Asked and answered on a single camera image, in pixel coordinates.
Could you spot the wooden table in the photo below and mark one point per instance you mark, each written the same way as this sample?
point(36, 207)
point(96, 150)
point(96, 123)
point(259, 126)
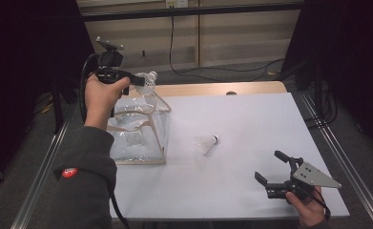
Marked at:
point(219, 88)

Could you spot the beige cabinet counter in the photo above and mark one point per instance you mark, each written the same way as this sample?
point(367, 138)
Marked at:
point(238, 41)

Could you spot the black metal stand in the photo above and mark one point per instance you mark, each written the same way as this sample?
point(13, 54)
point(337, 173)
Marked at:
point(58, 108)

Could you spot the yellow tape piece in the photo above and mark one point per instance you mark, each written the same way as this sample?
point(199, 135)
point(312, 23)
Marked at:
point(271, 73)
point(47, 108)

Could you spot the person's left hand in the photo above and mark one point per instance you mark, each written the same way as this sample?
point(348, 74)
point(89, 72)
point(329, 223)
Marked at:
point(99, 101)

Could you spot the white wall socket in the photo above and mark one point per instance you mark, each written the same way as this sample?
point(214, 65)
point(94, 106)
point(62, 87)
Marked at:
point(176, 3)

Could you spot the black curtain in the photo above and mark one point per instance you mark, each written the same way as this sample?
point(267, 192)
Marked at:
point(15, 79)
point(359, 63)

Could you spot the white table mat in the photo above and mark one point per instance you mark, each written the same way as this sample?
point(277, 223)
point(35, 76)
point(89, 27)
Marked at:
point(238, 197)

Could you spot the dark round table grommet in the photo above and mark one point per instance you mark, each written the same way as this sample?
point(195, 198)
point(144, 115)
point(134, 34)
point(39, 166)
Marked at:
point(231, 93)

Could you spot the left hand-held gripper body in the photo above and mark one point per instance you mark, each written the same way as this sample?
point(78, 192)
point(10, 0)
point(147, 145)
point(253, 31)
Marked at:
point(111, 60)

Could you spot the clear plastic bag beige trim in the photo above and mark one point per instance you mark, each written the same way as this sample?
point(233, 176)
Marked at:
point(142, 149)

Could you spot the person's right hand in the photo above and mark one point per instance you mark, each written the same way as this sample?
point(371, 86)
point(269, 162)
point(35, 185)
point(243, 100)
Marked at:
point(308, 211)

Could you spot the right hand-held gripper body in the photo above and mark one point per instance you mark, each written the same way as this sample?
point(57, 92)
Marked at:
point(311, 176)

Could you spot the aluminium floor rail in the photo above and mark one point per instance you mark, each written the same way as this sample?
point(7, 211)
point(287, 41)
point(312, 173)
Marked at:
point(37, 181)
point(343, 159)

